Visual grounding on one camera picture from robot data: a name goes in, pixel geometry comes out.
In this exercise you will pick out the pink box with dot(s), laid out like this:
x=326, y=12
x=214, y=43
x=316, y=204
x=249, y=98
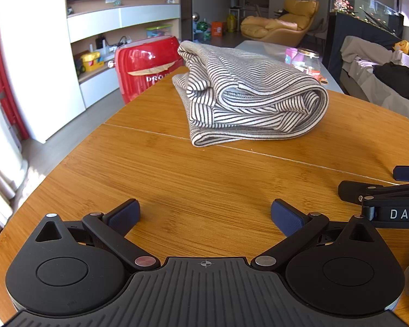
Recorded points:
x=289, y=56

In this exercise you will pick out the beige blanket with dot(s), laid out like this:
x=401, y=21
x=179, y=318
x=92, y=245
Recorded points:
x=358, y=51

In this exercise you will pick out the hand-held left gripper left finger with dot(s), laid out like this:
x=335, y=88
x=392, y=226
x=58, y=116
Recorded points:
x=124, y=214

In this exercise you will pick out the clear box with green lid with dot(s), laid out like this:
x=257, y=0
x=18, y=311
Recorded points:
x=159, y=31

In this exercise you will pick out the glass jar with label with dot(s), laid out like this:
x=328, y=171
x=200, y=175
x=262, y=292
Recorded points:
x=306, y=64

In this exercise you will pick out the yellow green bottle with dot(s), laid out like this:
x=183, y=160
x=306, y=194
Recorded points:
x=231, y=24

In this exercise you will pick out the orange box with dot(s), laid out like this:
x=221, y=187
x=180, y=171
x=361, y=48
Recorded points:
x=218, y=29

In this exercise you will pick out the black white striped shirt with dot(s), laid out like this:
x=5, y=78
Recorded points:
x=245, y=85

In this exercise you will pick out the yellow duck plush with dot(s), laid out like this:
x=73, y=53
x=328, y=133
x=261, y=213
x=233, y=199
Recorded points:
x=401, y=46

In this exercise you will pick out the red plastic rack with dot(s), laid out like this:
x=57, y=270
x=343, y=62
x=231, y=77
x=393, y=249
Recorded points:
x=0, y=58

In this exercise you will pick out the watermelon pattern ball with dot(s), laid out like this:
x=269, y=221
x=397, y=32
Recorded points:
x=203, y=28

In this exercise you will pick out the yellow lounge chair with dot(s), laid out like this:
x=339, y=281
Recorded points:
x=279, y=27

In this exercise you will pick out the white wooden television cabinet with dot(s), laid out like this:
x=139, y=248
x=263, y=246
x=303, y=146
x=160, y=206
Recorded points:
x=95, y=22

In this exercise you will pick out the black fish tank cabinet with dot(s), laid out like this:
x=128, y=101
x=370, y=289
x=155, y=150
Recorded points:
x=347, y=30

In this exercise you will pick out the grey sofa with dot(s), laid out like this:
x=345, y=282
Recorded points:
x=395, y=105

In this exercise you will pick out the black jacket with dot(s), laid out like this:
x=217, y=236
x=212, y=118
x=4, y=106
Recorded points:
x=398, y=81

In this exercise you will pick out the glass fish tank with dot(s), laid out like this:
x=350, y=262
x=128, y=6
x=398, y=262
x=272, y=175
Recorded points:
x=364, y=6

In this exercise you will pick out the white coffee table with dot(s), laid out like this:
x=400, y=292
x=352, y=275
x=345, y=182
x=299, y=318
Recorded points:
x=259, y=49

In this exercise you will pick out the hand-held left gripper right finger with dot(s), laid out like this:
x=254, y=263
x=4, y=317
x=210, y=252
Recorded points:
x=288, y=218

